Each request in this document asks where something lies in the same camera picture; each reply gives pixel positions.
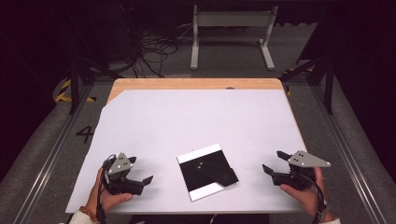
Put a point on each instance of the aluminium floor rail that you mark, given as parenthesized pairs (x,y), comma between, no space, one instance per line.
(348,149)
(46,168)

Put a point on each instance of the white metal stand frame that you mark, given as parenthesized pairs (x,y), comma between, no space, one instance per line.
(232,18)

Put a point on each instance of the person's left hand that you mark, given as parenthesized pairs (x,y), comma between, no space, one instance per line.
(109,200)

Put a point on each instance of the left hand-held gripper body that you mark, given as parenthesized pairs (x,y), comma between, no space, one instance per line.
(120,165)

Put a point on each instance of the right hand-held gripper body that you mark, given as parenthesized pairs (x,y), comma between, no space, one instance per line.
(306,160)

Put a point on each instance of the person's right hand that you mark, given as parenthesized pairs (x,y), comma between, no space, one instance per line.
(306,199)

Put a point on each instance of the black metal stand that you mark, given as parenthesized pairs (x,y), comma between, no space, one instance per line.
(74,81)
(328,87)

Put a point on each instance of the yellow black hazard tape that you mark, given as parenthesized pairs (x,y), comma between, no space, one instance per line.
(289,90)
(63,91)

